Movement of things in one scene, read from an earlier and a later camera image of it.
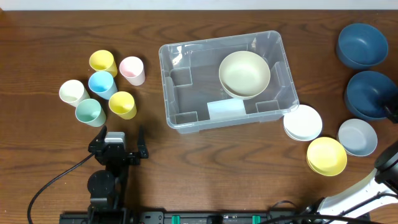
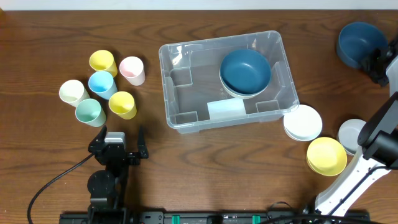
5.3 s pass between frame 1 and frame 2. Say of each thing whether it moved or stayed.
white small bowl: stayed
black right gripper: moved
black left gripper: stayed
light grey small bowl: stayed
